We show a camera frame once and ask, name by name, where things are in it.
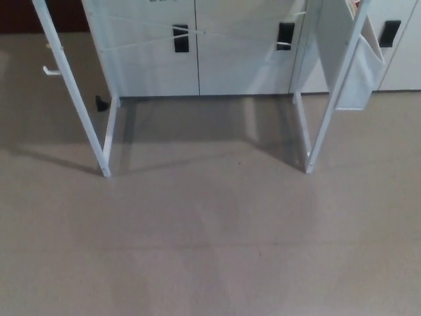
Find white metal-framed desk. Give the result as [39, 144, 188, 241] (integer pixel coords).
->
[31, 0, 372, 178]

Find white desk hook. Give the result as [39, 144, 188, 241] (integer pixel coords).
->
[41, 65, 62, 78]

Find white storage cabinet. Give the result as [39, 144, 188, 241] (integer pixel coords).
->
[80, 0, 421, 98]

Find white fabric side pocket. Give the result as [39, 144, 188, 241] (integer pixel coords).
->
[315, 0, 386, 111]

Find black cabinet door handle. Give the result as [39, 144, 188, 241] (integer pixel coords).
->
[276, 22, 295, 51]
[172, 23, 189, 53]
[378, 20, 402, 48]

